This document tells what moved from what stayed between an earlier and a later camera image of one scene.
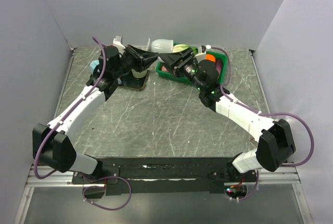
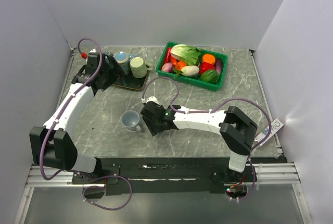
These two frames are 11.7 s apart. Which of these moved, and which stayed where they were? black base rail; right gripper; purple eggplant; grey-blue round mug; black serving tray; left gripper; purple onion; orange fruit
Moved: right gripper; left gripper; grey-blue round mug
Stayed: purple onion; black base rail; purple eggplant; orange fruit; black serving tray
